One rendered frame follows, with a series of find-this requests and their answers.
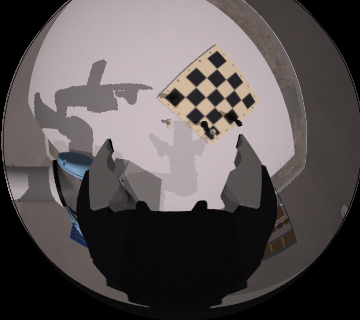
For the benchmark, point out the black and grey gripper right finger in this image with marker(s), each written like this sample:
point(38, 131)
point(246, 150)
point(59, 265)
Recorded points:
point(249, 193)

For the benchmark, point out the white pawn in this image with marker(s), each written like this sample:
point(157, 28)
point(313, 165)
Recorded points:
point(169, 122)
point(213, 133)

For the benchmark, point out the black and cream chessboard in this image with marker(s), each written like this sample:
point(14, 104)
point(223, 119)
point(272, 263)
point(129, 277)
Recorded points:
point(210, 89)

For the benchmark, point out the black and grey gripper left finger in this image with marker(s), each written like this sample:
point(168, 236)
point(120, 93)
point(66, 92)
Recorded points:
point(101, 194)

